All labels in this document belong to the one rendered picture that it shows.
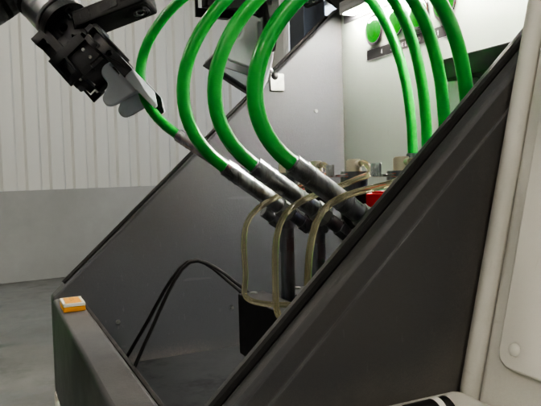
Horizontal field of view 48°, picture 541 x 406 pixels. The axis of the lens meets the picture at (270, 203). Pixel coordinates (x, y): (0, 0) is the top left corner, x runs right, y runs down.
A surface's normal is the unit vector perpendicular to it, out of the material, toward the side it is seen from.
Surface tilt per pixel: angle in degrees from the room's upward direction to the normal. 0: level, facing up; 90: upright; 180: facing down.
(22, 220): 90
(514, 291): 76
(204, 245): 90
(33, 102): 90
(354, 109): 90
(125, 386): 0
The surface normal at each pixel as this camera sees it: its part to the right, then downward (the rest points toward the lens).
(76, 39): -0.18, -0.17
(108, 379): -0.03, -1.00
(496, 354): -0.89, -0.19
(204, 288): 0.42, 0.04
